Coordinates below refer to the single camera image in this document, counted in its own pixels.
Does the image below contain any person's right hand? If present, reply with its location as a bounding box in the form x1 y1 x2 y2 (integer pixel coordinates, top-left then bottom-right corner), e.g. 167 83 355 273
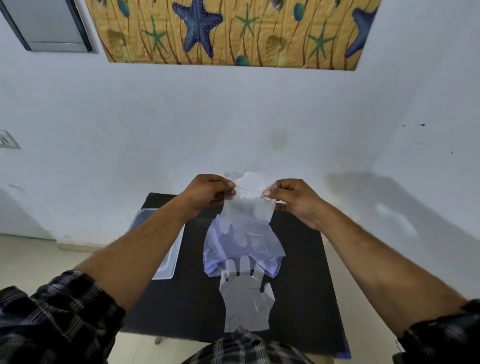
262 178 329 232

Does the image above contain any person's left hand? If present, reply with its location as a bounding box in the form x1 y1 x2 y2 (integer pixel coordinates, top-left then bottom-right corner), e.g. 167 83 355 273
179 173 237 221

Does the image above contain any clear plastic glove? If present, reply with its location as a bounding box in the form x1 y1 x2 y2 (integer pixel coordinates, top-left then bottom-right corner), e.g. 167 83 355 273
219 256 277 334
218 171 280 256

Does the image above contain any purple translucent plastic bag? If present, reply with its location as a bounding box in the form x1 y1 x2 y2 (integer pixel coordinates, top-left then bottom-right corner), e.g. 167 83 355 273
203 213 287 279

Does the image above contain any clear plastic container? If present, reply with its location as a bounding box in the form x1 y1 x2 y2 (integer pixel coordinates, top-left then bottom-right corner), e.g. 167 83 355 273
127 208 185 281

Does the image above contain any person's right forearm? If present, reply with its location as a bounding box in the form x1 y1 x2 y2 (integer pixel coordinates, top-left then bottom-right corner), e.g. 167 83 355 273
314 204 470 338

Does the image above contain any person's left forearm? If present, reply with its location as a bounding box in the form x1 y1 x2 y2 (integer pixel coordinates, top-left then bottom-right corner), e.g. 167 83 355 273
74 194 198 312

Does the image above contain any grey electrical panel box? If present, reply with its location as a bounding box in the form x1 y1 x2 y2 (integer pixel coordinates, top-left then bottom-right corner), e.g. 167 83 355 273
0 0 95 53

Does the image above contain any yellow starfish wall panel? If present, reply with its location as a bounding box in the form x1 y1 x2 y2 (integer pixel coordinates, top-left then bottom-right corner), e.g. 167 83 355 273
84 0 383 72

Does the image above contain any white wall switch plate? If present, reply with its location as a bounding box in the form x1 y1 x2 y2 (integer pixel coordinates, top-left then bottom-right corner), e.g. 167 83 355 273
0 130 22 150

